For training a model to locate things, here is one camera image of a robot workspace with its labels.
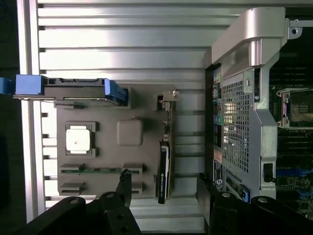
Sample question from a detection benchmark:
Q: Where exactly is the green RAM stick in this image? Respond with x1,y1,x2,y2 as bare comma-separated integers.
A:
60,166,125,175

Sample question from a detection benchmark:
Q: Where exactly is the grey plastic parts rack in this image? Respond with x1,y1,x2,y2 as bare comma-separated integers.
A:
54,84,181,199

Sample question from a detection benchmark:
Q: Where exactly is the silver CPU chip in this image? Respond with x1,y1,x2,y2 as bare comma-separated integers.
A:
65,128,93,154

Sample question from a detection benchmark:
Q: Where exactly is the blue expansion slot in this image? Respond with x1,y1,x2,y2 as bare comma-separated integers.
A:
277,167,313,178

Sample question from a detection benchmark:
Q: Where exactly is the green motherboard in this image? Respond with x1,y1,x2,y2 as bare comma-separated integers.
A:
268,65,313,219

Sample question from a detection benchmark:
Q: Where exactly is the CPU socket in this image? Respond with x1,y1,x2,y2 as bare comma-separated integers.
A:
275,88,313,129

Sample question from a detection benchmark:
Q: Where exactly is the hard disk in blue carrier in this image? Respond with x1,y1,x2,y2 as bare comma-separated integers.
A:
0,74,130,108

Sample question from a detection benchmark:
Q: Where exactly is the open black PC case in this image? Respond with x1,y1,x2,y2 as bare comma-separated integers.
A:
203,6,313,235

